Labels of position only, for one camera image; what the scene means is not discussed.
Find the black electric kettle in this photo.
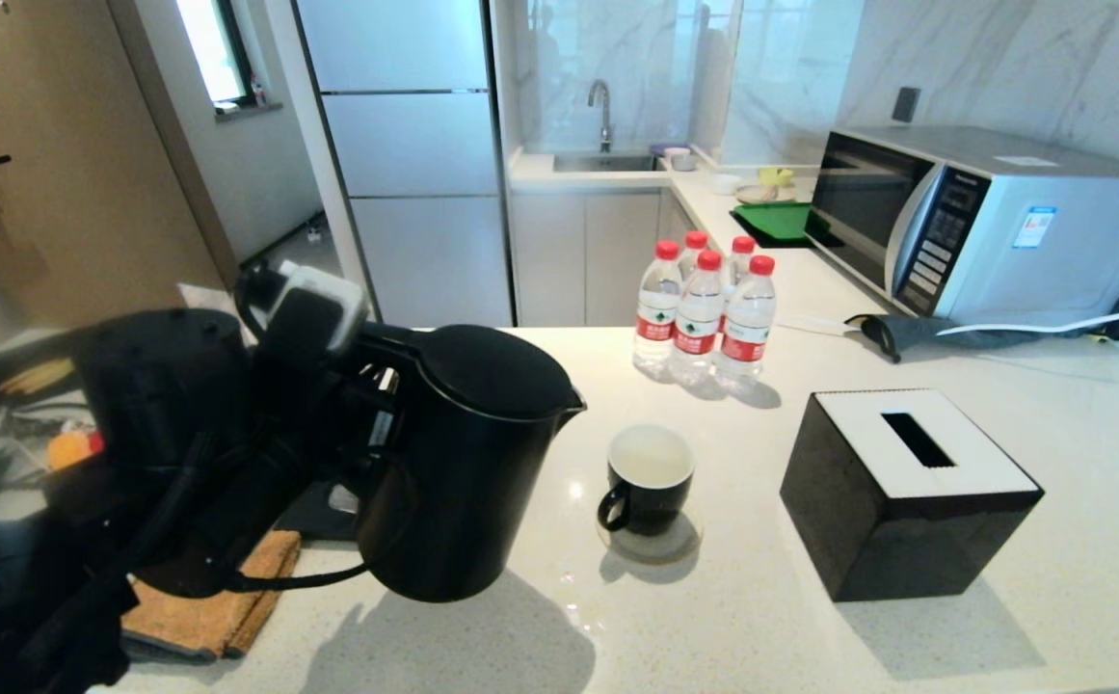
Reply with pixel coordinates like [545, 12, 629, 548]
[355, 325, 587, 604]

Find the black serving tray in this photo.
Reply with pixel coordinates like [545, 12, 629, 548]
[275, 482, 362, 541]

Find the clear sign card stand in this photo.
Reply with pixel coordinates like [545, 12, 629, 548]
[178, 283, 252, 319]

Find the white kitchen cabinet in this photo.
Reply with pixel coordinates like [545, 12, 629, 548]
[511, 186, 700, 329]

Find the silver refrigerator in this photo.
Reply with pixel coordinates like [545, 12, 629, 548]
[292, 0, 519, 329]

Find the orange-brown folded cloth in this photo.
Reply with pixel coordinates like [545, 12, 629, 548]
[120, 528, 302, 661]

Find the yellow corn toy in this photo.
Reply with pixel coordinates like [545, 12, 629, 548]
[46, 431, 104, 471]

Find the red-capped water bottle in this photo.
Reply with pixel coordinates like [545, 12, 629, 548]
[632, 241, 683, 375]
[679, 231, 711, 280]
[725, 235, 759, 290]
[670, 251, 726, 387]
[715, 255, 779, 394]

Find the black mug white inside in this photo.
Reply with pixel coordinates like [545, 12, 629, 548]
[598, 425, 695, 538]

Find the steel sink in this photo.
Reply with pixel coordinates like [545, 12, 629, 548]
[552, 151, 661, 174]

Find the round clear coaster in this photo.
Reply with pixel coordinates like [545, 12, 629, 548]
[598, 511, 705, 567]

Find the chrome faucet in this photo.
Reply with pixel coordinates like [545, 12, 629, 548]
[587, 80, 615, 153]

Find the window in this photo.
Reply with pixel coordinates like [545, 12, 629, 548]
[176, 0, 261, 110]

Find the brown wooden door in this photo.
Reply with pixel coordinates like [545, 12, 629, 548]
[0, 0, 232, 327]

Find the dark grey cloth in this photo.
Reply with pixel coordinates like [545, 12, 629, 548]
[845, 301, 1119, 365]

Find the black tissue box white lid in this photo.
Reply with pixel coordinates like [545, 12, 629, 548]
[779, 389, 1046, 604]

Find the silver microwave oven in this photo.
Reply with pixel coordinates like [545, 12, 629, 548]
[803, 124, 1119, 325]

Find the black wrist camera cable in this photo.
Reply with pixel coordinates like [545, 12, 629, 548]
[226, 559, 369, 591]

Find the white power cable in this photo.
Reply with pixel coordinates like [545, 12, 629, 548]
[776, 307, 1119, 340]

